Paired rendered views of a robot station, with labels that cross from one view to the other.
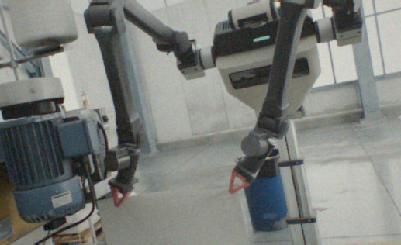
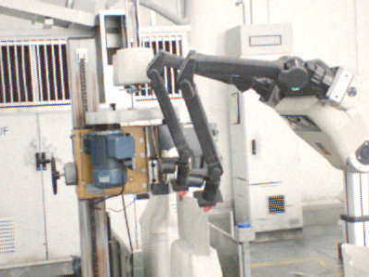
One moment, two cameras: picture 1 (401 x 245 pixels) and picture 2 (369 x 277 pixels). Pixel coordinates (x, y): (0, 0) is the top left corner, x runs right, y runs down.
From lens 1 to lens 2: 2.45 m
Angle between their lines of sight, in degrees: 58
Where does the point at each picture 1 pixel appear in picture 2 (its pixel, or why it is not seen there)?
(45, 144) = (100, 147)
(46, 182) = (99, 167)
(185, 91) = not seen: outside the picture
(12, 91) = (88, 117)
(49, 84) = (105, 115)
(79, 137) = (112, 147)
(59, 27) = (130, 78)
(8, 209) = not seen: hidden behind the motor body
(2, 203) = not seen: hidden behind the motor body
